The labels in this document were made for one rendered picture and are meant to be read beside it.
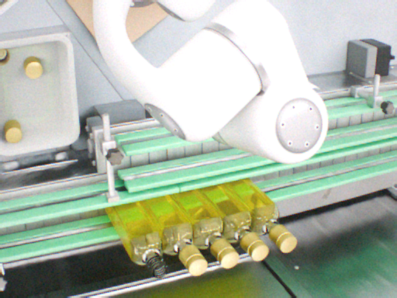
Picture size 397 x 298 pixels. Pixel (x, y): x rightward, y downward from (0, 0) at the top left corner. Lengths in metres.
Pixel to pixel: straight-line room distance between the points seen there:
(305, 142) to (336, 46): 0.92
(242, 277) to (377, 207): 0.48
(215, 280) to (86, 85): 0.47
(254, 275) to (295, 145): 0.65
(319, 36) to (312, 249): 0.51
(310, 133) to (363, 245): 0.82
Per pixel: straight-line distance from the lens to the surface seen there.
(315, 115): 0.49
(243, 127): 0.50
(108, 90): 1.17
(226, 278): 1.10
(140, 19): 1.12
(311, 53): 1.36
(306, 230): 1.32
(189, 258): 0.91
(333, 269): 1.20
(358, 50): 1.39
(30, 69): 1.06
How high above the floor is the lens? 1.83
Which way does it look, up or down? 57 degrees down
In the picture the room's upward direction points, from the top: 136 degrees clockwise
